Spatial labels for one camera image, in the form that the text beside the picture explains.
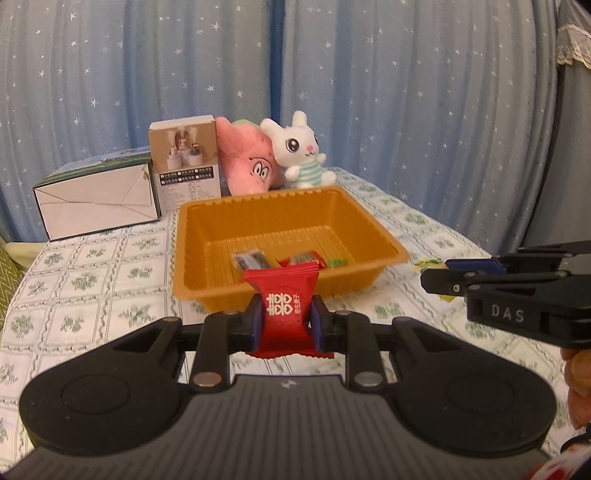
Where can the blue star curtain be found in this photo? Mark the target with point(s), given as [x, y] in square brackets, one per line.
[415, 115]
[138, 69]

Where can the yellow green candy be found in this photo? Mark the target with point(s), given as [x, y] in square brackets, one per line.
[427, 264]

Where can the grey curtain with lace trim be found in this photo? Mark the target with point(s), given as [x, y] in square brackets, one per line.
[572, 115]

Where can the small beige product box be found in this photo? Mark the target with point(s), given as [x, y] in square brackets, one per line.
[184, 161]

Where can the small red candy packet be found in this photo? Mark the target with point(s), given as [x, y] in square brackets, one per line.
[302, 257]

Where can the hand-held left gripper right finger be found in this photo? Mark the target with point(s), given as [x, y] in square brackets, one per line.
[316, 323]

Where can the pale green sofa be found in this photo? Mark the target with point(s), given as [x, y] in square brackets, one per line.
[18, 249]

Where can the green zigzag pillow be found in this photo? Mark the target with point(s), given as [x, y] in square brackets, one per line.
[7, 286]

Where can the white rabbit plush toy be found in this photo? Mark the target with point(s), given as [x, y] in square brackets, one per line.
[295, 147]

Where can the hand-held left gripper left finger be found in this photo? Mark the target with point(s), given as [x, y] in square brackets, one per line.
[253, 323]

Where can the clear dark snack packet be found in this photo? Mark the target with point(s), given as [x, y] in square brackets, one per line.
[251, 259]

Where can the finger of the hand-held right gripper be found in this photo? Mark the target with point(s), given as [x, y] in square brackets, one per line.
[471, 264]
[443, 280]

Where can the floral checked tablecloth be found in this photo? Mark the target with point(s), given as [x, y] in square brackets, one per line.
[92, 286]

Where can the large white green box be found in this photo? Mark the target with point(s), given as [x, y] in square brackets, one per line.
[97, 203]

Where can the orange plastic tray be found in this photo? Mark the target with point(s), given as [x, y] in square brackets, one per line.
[277, 221]

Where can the person's right hand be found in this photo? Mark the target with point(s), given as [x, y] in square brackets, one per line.
[579, 369]

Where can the pink plush toy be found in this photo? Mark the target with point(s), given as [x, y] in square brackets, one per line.
[244, 161]

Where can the large red candy packet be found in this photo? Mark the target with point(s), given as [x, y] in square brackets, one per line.
[286, 318]

